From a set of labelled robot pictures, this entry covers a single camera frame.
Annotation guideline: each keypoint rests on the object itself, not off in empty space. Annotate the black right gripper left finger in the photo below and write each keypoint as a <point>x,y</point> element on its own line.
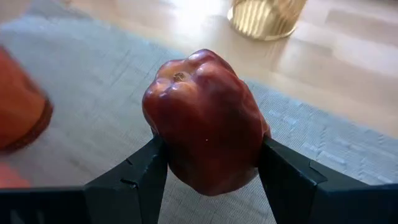
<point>124,202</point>

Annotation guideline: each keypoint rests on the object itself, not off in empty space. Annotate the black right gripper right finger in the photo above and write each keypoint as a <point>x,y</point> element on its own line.
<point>295,193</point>

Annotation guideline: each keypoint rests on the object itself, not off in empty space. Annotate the red bell pepper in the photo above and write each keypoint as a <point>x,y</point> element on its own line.
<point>205,124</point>

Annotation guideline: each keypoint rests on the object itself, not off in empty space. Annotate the grey woven placemat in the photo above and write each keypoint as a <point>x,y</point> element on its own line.
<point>93,93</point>

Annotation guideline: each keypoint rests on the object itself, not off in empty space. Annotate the amber faceted tumbler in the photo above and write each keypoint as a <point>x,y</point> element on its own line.
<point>18,102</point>

